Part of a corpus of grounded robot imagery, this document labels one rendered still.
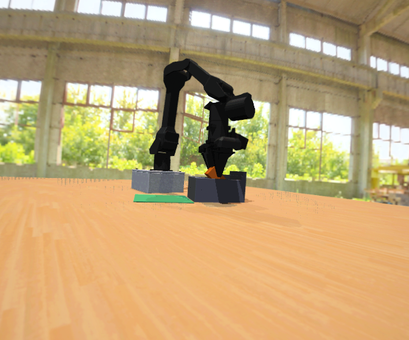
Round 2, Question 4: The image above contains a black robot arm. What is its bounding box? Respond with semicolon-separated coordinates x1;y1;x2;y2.
149;58;255;171

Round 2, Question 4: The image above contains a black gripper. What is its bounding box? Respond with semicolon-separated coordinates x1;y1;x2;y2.
199;120;241;177

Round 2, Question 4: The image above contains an orange l-shaped part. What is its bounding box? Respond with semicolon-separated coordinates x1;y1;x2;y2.
204;166;226;179

